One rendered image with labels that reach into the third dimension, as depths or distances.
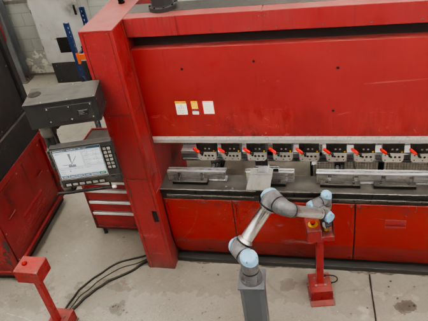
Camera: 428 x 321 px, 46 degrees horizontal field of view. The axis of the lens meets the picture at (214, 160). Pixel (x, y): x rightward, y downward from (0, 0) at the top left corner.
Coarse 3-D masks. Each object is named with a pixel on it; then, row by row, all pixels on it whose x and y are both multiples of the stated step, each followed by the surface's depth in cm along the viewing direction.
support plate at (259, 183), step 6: (252, 174) 396; (270, 174) 393; (252, 180) 389; (258, 180) 388; (264, 180) 387; (270, 180) 386; (246, 186) 384; (252, 186) 383; (258, 186) 383; (264, 186) 382; (270, 186) 382
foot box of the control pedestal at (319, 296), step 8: (312, 280) 414; (328, 280) 411; (312, 288) 407; (320, 288) 406; (328, 288) 405; (312, 296) 407; (320, 296) 407; (328, 296) 407; (312, 304) 408; (320, 304) 407; (328, 304) 406
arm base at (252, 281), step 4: (260, 272) 337; (240, 276) 339; (244, 276) 333; (248, 276) 330; (252, 276) 330; (256, 276) 332; (260, 276) 335; (244, 280) 336; (248, 280) 332; (252, 280) 331; (256, 280) 332; (260, 280) 334; (244, 284) 335; (248, 284) 333; (252, 284) 332; (256, 284) 333
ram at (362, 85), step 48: (144, 48) 355; (192, 48) 346; (240, 48) 339; (288, 48) 332; (336, 48) 326; (384, 48) 320; (144, 96) 378; (192, 96) 369; (240, 96) 361; (288, 96) 354; (336, 96) 346; (384, 96) 339
